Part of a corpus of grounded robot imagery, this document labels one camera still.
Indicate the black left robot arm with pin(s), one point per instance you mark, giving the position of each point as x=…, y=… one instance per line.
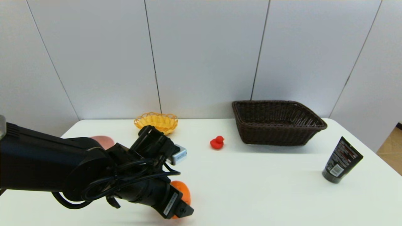
x=47, y=163

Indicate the small yellow woven basket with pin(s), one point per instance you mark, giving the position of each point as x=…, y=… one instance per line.
x=157, y=120

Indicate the pink bowl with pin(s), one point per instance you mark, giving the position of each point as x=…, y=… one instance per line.
x=103, y=142

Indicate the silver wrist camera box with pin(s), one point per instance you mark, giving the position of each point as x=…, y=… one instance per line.
x=177, y=154

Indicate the orange fruit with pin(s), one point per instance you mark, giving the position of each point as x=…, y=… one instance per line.
x=182, y=191

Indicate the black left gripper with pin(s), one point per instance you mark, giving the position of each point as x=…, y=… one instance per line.
x=150, y=193

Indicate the red rubber duck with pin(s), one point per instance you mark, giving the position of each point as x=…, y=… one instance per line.
x=216, y=143

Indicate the black cosmetic tube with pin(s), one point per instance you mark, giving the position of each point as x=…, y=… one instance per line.
x=342, y=160

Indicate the dark brown wicker basket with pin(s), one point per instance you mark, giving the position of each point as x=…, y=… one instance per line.
x=276, y=125

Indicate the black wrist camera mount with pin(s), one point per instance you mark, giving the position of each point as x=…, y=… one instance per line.
x=152, y=141

